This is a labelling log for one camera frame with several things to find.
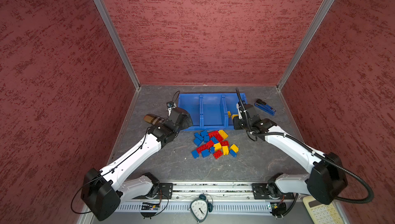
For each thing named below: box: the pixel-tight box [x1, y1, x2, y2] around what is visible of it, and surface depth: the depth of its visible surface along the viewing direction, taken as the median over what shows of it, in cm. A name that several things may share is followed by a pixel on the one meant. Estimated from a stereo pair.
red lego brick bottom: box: [212, 149, 224, 160], surface depth 87 cm
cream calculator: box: [302, 195, 345, 224], surface depth 68 cm
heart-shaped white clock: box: [187, 193, 214, 223], surface depth 68 cm
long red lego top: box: [208, 130, 224, 143], surface depth 94 cm
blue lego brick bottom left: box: [190, 149, 200, 159], surface depth 88 cm
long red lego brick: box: [196, 140, 214, 154], surface depth 89 cm
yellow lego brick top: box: [218, 129, 229, 140], surface depth 96 cm
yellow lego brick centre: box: [213, 142, 222, 151], surface depth 89 cm
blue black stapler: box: [254, 98, 277, 116], surface depth 108 cm
